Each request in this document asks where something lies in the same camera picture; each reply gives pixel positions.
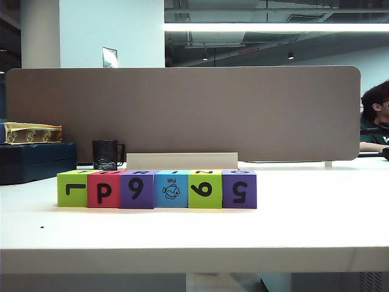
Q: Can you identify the yellow patterned box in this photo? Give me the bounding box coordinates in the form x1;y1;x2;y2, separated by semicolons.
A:
4;121;64;145

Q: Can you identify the purple block with 9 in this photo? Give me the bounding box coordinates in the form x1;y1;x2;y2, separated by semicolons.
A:
119;169;157;209

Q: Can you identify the black mug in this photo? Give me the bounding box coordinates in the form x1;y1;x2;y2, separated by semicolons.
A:
92;139;126;170

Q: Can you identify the red block with P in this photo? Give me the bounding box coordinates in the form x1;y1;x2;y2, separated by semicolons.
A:
87;169;122;209

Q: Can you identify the framed wall sign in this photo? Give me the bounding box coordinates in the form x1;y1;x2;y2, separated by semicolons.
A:
102;46;119;69

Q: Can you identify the purple block with 5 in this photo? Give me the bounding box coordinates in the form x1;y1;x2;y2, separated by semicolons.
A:
221;169;258;210

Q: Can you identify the under-table vent grille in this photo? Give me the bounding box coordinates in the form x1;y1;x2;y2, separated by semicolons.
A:
358;271;385;292

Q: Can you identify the ceiling light strip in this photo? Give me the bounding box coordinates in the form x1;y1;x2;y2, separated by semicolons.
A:
164;23;389;32

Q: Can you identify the brown desk divider panel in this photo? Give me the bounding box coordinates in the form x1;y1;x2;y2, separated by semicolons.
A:
5;64;362;162

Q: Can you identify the lime green block with 6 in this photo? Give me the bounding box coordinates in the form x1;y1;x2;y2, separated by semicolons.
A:
188;169;224;209

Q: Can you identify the person in green shirt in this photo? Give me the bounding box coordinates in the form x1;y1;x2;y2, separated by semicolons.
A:
360;79;389;145

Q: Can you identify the dark blue case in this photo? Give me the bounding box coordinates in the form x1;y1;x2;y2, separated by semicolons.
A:
0;141;78;186

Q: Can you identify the white under-table column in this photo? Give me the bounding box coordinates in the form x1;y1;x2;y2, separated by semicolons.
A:
185;272;292;292

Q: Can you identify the lime green block with L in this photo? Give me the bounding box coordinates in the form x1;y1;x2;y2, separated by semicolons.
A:
57;170;90;208

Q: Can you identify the blue block with fish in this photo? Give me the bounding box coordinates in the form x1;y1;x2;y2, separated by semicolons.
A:
154;169;190;209

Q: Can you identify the bare person forearm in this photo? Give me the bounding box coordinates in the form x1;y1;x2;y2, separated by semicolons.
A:
359;141;388;153

